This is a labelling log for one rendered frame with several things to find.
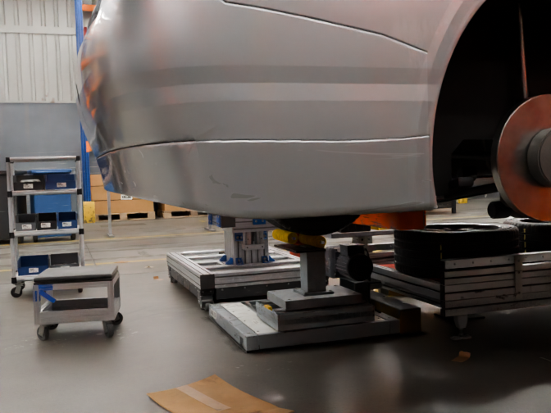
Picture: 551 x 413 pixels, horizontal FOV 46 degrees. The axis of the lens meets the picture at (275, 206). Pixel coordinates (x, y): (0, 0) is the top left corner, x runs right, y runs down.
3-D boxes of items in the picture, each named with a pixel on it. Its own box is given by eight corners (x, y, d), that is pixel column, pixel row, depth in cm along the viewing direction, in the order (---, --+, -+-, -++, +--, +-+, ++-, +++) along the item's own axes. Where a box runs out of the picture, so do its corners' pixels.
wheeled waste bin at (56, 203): (34, 243, 867) (30, 169, 862) (30, 239, 925) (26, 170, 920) (76, 240, 890) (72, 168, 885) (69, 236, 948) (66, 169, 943)
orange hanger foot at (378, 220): (398, 230, 332) (396, 162, 330) (354, 224, 382) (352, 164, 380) (427, 229, 337) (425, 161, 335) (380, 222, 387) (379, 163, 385)
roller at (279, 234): (289, 244, 318) (288, 233, 318) (270, 239, 346) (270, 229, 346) (300, 244, 320) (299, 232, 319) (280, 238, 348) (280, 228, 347)
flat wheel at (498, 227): (464, 283, 316) (463, 234, 315) (370, 270, 370) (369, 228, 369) (544, 269, 354) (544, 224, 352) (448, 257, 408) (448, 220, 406)
